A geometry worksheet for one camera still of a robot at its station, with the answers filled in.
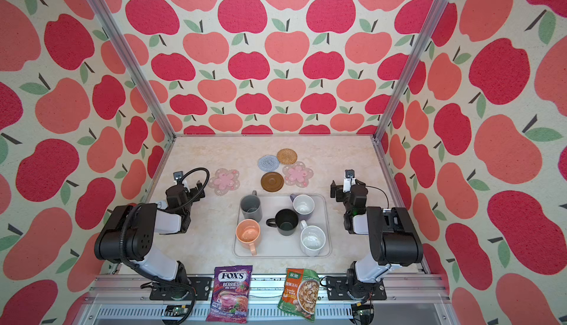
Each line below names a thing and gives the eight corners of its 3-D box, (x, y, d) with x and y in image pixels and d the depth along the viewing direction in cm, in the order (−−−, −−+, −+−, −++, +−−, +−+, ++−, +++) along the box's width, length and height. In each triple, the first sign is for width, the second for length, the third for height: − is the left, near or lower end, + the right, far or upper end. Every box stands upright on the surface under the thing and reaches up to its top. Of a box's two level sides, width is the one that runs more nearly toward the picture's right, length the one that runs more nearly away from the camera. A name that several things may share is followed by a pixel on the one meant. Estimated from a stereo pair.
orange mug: (237, 258, 82) (232, 250, 75) (241, 228, 89) (237, 218, 82) (258, 258, 82) (255, 250, 75) (260, 228, 89) (258, 219, 82)
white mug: (300, 256, 82) (302, 249, 75) (299, 229, 89) (301, 220, 82) (323, 256, 82) (327, 249, 75) (320, 229, 89) (323, 220, 82)
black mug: (268, 228, 89) (266, 219, 82) (276, 212, 93) (275, 203, 87) (292, 239, 86) (292, 231, 79) (299, 223, 90) (300, 213, 84)
